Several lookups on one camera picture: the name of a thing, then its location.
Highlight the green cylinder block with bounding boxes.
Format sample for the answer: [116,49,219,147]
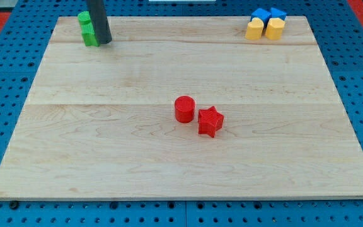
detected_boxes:
[77,11,91,26]

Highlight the light wooden board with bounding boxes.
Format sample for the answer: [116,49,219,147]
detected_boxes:
[0,16,363,201]

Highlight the green star block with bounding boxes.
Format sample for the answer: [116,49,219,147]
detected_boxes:
[81,23,100,47]

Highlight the red star block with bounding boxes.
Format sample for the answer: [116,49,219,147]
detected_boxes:
[198,106,224,137]

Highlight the yellow heart block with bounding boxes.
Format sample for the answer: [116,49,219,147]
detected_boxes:
[245,18,264,40]

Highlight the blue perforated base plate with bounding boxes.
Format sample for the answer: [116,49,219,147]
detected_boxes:
[0,0,363,226]

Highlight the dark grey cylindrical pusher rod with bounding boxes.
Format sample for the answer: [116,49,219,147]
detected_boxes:
[86,0,112,44]

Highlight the yellow hexagon block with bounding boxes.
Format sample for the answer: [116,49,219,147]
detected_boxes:
[265,18,285,40]

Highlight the blue cube block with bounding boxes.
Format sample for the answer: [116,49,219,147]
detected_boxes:
[250,8,271,26]

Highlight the blue triangle block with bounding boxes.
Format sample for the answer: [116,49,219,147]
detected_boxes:
[270,7,287,21]

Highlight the red cylinder block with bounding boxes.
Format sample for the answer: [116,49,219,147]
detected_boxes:
[174,96,195,123]

